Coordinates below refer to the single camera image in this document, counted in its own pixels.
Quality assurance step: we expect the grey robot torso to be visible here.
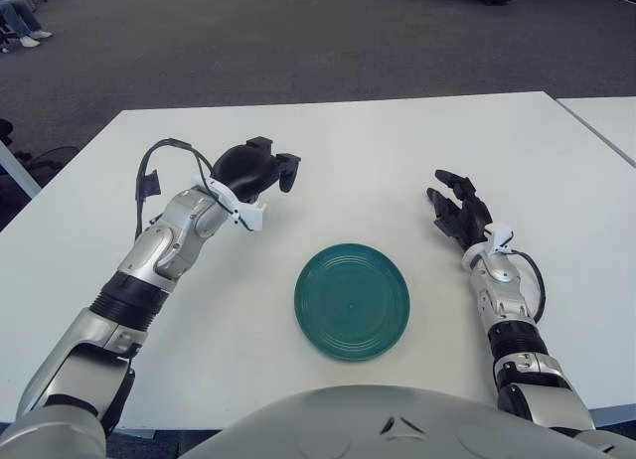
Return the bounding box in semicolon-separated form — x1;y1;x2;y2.
178;383;636;459

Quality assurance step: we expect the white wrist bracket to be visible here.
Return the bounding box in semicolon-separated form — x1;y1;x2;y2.
484;222;517;254
191;175;269;231

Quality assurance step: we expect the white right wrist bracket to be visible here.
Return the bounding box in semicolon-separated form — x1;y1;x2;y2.
484;222;517;254

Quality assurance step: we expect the seated person in jeans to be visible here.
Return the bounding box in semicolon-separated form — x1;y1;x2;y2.
0;0;54;51

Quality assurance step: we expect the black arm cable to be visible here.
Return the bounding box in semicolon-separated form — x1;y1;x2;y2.
511;249;547;324
134;138;235;241

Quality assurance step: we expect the white table leg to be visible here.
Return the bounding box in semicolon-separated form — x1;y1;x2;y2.
0;140;42;200

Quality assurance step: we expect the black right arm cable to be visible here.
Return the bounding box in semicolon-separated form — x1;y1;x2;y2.
511;249;547;324

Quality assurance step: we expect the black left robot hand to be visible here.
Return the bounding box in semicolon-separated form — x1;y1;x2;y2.
211;136;303;205

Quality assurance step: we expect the white table foot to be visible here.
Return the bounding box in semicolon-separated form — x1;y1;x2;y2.
583;407;636;427

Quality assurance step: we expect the green round plate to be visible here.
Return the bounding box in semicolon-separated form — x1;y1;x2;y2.
292;243;412;364

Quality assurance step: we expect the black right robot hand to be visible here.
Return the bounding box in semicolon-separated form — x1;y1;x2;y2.
425;169;494;254

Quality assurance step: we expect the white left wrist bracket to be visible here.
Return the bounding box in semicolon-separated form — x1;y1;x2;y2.
191;175;269;231

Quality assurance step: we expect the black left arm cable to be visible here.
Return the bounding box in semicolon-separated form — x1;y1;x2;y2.
134;138;235;241

